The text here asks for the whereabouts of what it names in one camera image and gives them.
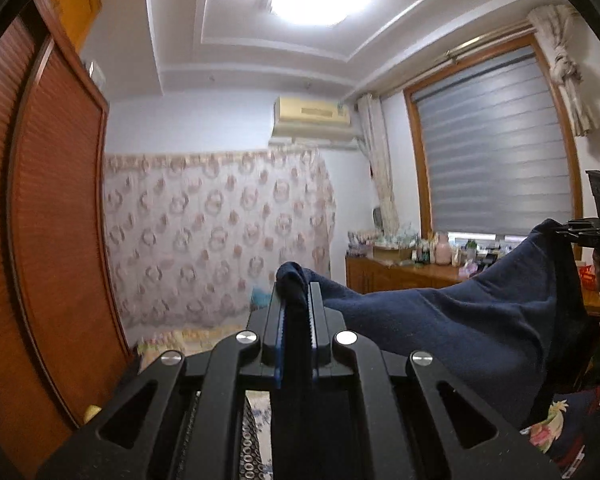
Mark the small white fan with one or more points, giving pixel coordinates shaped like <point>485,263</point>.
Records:
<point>378,217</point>

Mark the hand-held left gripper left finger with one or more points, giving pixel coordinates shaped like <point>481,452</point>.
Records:
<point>279,325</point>

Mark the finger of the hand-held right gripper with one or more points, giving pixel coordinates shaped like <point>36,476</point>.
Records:
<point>580,226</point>
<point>592,240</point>

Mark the wooden overhead cabinet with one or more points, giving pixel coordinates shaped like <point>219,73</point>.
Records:
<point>75,0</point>

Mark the red basket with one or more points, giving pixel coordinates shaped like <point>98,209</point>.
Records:
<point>586,275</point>

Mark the knotted floral window curtain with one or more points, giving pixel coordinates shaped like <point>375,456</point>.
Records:
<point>567,70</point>

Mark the metal curtain rod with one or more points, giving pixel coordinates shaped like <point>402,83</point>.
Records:
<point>490,37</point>

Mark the yellow plush toy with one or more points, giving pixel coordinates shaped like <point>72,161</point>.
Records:
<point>91,414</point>

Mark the pink floral blanket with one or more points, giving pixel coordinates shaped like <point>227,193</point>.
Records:
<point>550,427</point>

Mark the tied floral window curtain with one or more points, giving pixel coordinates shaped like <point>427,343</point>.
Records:
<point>382,170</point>

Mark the long wooden cabinet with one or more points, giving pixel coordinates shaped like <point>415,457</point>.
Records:
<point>405,275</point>

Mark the circle-patterned sheer wall curtain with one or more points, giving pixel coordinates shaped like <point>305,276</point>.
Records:
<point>205,235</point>

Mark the cream wall air conditioner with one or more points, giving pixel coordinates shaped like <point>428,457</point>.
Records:
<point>312,122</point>

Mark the open cardboard box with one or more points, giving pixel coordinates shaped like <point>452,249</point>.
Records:
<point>390,252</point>

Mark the pink bottle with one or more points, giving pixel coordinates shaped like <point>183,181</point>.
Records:
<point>443,249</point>

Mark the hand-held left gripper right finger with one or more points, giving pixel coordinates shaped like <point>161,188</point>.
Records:
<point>316,325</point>

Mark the grey striped window blind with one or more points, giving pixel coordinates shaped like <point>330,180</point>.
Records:
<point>495,150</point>

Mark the navy printed T-shirt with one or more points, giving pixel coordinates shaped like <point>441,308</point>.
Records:
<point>455,320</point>

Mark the blue plastic bag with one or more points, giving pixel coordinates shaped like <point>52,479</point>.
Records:
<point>259,300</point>

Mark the wooden louvered wardrobe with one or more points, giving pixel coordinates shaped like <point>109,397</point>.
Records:
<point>55,235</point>

